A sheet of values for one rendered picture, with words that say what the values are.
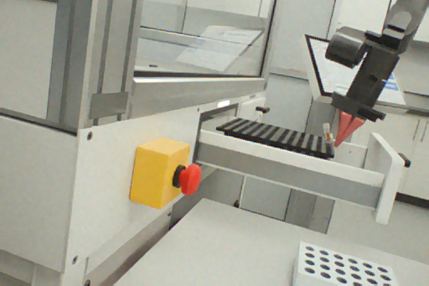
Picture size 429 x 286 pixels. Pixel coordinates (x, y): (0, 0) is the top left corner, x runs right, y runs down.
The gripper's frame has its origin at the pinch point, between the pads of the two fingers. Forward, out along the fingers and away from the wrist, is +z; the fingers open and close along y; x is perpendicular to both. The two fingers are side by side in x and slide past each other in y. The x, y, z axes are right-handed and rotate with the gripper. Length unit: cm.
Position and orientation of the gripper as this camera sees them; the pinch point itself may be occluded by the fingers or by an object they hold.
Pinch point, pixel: (337, 143)
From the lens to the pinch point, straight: 75.9
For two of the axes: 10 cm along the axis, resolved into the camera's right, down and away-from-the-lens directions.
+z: -3.8, 8.9, 2.5
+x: 2.8, -1.5, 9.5
